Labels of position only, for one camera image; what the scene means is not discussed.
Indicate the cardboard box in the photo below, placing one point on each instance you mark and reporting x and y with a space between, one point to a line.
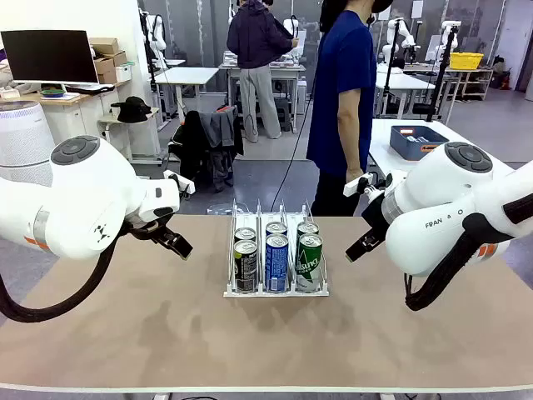
104 45
109 60
107 76

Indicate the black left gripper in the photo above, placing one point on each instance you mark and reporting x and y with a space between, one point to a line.
147 231

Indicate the clear three-lane can dispenser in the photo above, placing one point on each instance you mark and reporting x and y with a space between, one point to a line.
277 293

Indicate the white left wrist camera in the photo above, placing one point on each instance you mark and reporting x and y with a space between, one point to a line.
179 181

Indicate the black beverage can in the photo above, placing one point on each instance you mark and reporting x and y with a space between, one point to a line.
245 234
245 266

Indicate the white cylindrical air purifier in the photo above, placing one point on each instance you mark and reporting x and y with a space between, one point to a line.
21 137

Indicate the person in dark hoodie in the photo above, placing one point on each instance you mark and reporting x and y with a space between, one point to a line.
258 41

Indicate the white background work table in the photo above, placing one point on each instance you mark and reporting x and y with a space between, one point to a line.
187 75
399 81

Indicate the chair draped with jackets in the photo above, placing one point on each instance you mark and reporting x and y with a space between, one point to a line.
208 141

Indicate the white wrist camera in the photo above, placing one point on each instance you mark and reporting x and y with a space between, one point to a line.
356 185
179 181

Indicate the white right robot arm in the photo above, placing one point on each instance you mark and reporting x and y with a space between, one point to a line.
441 196

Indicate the person in blue t-shirt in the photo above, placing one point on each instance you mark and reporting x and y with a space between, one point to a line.
341 62

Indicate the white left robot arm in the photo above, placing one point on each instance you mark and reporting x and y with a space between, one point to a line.
83 187

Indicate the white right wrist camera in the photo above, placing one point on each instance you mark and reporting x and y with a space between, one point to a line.
356 185

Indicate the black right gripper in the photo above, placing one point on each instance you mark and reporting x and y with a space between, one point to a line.
375 216

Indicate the small white box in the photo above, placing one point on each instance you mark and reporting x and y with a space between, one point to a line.
123 73

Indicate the black computer monitor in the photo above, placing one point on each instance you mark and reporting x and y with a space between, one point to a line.
50 56

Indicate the blue-grey plastic bin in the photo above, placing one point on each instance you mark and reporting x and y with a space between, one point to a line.
406 148

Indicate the person's right hand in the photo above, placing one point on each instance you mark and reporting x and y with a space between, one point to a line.
355 173

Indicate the small white side table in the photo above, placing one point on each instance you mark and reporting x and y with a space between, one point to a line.
141 133

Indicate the black tripod pole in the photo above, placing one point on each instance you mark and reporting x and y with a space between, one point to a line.
441 75

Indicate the white desk with cabinet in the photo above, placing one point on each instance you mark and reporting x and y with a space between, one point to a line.
75 112

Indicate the yellow plastic crate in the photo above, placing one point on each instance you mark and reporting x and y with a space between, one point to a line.
466 60

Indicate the wooden shelf unit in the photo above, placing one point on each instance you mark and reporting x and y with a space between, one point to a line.
474 81

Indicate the large white table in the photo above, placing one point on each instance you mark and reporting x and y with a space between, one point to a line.
381 133

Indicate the green round dish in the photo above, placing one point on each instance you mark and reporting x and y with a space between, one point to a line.
53 91

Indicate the blue beverage can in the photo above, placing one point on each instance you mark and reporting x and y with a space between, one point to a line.
276 228
277 262

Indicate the person's right forearm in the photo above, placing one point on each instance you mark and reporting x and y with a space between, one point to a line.
352 137

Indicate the black hat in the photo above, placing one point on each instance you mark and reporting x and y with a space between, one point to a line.
131 109

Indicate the green beverage can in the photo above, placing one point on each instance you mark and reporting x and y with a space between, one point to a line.
308 227
309 262

